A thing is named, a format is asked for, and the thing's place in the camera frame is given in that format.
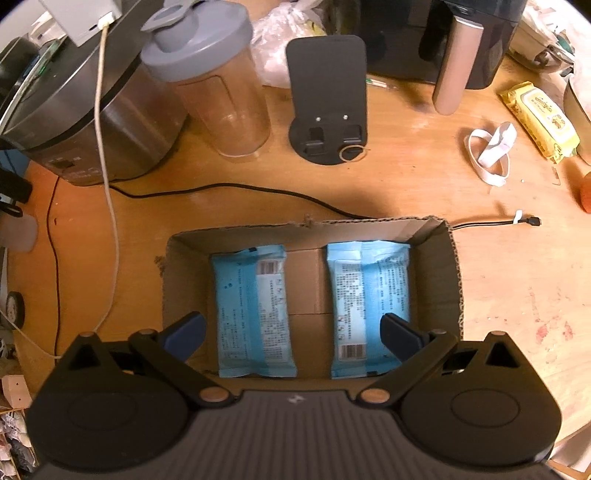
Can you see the black phone stand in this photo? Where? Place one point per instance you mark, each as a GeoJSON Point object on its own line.
{"type": "Point", "coordinates": [328, 84]}

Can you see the blue wipes packet with barcode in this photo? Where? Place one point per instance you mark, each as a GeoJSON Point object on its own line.
{"type": "Point", "coordinates": [253, 329]}

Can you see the red apple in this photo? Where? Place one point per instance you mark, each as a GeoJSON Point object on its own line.
{"type": "Point", "coordinates": [585, 193]}

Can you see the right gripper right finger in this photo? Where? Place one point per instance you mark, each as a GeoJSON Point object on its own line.
{"type": "Point", "coordinates": [420, 354]}

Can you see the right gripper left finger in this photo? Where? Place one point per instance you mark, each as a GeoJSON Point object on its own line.
{"type": "Point", "coordinates": [163, 355]}

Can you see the yellow wet wipes pack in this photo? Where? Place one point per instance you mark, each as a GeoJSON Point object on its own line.
{"type": "Point", "coordinates": [543, 120]}

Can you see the white plastic bag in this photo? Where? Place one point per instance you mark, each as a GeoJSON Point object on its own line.
{"type": "Point", "coordinates": [271, 34]}

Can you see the black air fryer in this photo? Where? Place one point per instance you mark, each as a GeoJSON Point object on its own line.
{"type": "Point", "coordinates": [453, 44]}

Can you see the black tape roll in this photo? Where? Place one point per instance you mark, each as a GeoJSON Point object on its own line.
{"type": "Point", "coordinates": [15, 309]}

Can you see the silver rice cooker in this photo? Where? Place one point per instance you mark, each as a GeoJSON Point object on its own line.
{"type": "Point", "coordinates": [95, 114]}

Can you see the white bowl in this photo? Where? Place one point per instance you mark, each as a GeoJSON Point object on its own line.
{"type": "Point", "coordinates": [579, 119]}

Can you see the shaker bottle grey lid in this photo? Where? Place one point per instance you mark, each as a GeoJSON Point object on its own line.
{"type": "Point", "coordinates": [202, 49]}

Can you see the brown cardboard box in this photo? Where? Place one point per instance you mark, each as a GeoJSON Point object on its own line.
{"type": "Point", "coordinates": [436, 296]}

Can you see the white elastic band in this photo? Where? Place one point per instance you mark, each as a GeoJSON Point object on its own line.
{"type": "Point", "coordinates": [489, 153]}

